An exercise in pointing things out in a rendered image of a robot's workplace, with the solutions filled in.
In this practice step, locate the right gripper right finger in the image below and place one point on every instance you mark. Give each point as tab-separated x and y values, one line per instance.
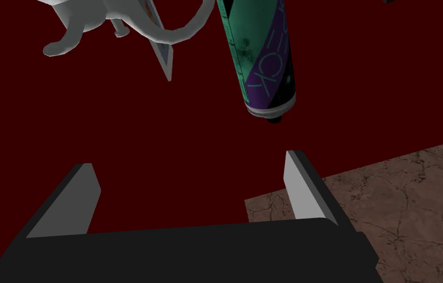
307	192

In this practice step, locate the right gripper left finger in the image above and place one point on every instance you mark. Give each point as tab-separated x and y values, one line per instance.
64	204

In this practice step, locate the green and purple spray can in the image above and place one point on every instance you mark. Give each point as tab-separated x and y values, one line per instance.
262	55

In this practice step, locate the white animal figurine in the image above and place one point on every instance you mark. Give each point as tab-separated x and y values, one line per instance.
99	19

